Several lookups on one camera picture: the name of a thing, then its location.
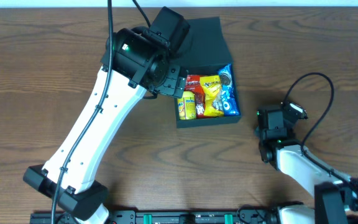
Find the red Hacks candy bag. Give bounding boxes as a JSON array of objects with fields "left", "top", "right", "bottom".
[{"left": 185, "top": 75, "right": 205, "bottom": 119}]

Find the yellow Mentos gum bottle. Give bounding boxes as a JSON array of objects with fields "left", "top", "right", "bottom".
[{"left": 177, "top": 91, "right": 196, "bottom": 120}]

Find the yellow Hacks candy bag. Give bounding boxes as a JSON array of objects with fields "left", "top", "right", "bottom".
[{"left": 200, "top": 75, "right": 224, "bottom": 117}]

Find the blue Oreo cookie pack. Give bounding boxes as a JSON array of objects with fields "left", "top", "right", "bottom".
[{"left": 218, "top": 63, "right": 240, "bottom": 116}]

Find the dark green box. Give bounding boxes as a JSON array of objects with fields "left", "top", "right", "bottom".
[{"left": 174, "top": 17, "right": 242, "bottom": 128}]

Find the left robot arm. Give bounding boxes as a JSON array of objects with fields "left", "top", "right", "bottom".
[{"left": 23, "top": 7, "right": 190, "bottom": 223}]

